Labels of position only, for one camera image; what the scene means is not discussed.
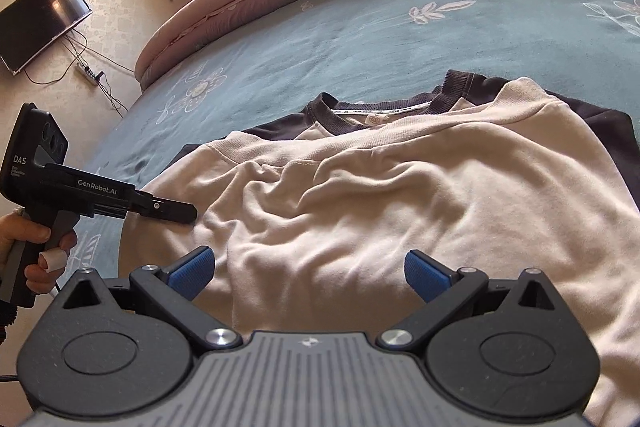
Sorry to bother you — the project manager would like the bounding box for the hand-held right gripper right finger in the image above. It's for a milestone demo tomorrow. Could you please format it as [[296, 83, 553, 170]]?
[[376, 249, 580, 355]]

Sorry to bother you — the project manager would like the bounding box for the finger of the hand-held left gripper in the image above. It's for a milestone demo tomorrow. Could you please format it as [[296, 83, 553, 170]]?
[[132, 192, 197, 224]]

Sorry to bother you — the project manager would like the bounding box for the black flat television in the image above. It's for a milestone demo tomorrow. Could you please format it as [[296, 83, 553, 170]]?
[[0, 0, 93, 75]]

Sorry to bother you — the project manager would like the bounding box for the white power strip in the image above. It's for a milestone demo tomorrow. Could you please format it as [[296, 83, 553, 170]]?
[[75, 62, 105, 86]]

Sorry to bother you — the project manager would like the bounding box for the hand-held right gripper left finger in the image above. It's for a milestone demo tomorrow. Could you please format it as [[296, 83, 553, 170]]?
[[60, 245, 243, 355]]

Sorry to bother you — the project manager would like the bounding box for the power strip with cables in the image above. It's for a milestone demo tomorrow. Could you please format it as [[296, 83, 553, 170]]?
[[22, 32, 136, 118]]

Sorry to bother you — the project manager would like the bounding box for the beige sweatshirt with dark sleeves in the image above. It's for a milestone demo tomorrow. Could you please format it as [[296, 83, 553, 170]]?
[[120, 69, 640, 427]]

